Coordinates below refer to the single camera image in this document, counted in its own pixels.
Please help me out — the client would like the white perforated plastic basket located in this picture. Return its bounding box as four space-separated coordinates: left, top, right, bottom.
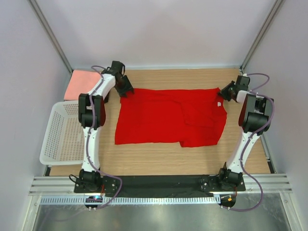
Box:
39 101 85 166

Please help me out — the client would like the folded black t-shirt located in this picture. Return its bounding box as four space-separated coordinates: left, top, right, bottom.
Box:
104 92 110 103

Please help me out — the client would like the red t-shirt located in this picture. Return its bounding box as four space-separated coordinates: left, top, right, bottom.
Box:
115 88 227 148

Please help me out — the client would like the aluminium frame post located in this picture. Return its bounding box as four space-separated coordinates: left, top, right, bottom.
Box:
239 0 285 74
27 0 73 74

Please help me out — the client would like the right aluminium frame post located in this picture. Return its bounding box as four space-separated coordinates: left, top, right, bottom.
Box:
239 0 285 74

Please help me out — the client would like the aluminium front rail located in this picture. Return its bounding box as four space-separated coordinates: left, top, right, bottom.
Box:
28 174 292 196

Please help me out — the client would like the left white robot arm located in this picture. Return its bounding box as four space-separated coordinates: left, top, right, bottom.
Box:
74 61 134 193

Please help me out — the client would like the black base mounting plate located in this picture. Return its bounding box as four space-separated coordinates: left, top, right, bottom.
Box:
74 175 246 198

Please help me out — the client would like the white slotted cable duct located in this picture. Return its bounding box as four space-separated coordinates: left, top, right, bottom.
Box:
40 196 220 206

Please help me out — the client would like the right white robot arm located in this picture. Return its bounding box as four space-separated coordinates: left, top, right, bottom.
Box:
217 73 275 191

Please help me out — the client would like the left aluminium frame post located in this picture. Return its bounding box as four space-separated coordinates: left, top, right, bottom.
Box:
27 0 73 74

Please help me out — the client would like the folded pink t-shirt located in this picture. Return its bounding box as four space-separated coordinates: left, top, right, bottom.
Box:
64 70 101 101

